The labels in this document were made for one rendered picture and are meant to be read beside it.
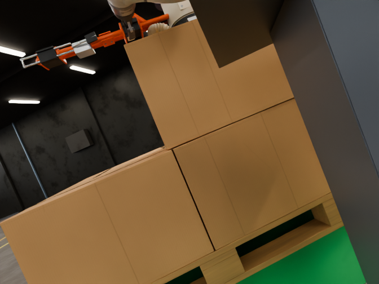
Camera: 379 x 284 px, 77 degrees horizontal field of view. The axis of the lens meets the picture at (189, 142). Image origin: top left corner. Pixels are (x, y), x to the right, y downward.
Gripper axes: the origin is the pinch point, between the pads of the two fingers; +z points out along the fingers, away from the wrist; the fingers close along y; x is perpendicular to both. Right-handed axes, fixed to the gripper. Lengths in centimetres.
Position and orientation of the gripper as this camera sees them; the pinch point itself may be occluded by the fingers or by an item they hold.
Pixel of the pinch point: (128, 31)
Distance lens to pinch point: 115.1
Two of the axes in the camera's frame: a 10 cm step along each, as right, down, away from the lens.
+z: -1.5, 0.0, 9.9
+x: 9.1, -3.8, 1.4
